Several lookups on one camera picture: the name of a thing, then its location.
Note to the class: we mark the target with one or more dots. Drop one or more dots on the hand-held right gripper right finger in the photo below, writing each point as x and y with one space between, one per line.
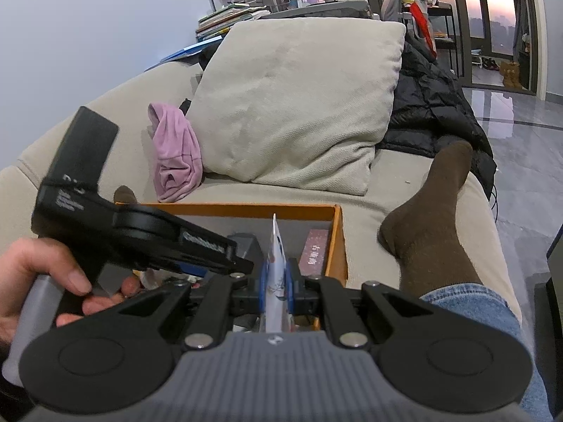
289 285

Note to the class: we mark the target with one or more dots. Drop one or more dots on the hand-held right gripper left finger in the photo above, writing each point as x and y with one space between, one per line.
264 283

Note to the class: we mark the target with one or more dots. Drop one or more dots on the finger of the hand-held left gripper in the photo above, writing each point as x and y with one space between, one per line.
193 269
239 266

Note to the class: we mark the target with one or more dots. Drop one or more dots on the orange cardboard box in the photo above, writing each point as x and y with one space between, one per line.
339 246

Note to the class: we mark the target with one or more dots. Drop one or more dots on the person's left hand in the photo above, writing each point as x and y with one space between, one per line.
26 259

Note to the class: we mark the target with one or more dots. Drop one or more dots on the brown sock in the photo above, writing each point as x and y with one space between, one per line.
431 228
125 194

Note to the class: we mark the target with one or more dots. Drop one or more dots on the maroon slim box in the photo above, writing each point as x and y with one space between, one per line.
314 250

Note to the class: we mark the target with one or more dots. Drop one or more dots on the beige sofa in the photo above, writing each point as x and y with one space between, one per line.
299 195

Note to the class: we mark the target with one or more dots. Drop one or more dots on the pink garment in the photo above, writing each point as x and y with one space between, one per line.
176 154

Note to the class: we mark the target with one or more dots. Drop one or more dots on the beige cushion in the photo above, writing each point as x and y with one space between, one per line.
299 96

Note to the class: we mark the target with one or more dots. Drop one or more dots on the blue folder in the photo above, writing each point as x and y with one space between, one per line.
184 50

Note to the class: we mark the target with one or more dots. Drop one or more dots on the person's right leg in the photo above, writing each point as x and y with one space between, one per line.
484 312

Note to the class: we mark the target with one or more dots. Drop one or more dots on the black puffer jacket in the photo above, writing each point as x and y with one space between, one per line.
422 110

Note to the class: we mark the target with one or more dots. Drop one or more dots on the stack of books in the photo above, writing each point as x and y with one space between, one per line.
228 17

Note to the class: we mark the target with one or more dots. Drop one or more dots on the grey desk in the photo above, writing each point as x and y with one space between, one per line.
316 9

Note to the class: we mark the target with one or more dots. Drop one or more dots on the dark side table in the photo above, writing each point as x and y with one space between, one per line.
555 246

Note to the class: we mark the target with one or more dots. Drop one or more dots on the red cloth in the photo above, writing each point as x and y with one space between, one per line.
421 22

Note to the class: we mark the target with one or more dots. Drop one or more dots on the grey office chair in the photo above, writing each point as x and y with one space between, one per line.
390 2

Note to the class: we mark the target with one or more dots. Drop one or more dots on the black metal rack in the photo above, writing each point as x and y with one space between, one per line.
444 24

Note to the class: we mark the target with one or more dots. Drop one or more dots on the tan boots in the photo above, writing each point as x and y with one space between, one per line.
510 74

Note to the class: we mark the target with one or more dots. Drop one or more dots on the dark framed glass door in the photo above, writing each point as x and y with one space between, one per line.
497 13

